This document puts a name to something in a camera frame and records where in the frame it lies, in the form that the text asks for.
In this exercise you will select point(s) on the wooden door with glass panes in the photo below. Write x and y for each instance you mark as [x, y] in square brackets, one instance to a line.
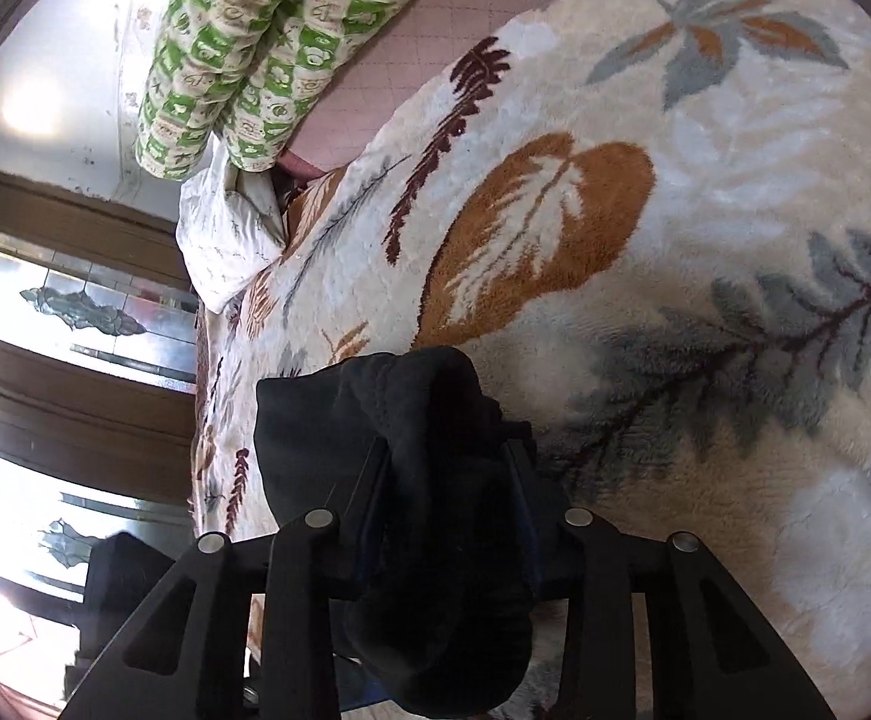
[68, 405]

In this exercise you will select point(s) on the white pillow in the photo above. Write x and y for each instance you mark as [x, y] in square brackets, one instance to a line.
[218, 240]

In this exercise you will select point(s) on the pink bed sheet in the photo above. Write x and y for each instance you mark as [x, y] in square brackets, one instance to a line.
[420, 52]

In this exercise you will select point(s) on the green patterned folded quilt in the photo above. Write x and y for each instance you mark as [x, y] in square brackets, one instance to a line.
[255, 52]

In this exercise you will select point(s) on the black object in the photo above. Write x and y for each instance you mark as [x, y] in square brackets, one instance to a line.
[120, 592]

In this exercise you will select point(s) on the leaf-printed fleece blanket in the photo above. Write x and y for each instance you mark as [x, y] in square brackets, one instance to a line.
[705, 165]

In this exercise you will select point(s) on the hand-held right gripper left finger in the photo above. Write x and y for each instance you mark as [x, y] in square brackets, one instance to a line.
[364, 487]

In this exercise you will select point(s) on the black pants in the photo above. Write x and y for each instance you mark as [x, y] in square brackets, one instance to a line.
[435, 577]

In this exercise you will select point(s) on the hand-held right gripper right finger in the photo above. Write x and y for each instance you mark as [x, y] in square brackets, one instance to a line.
[525, 487]

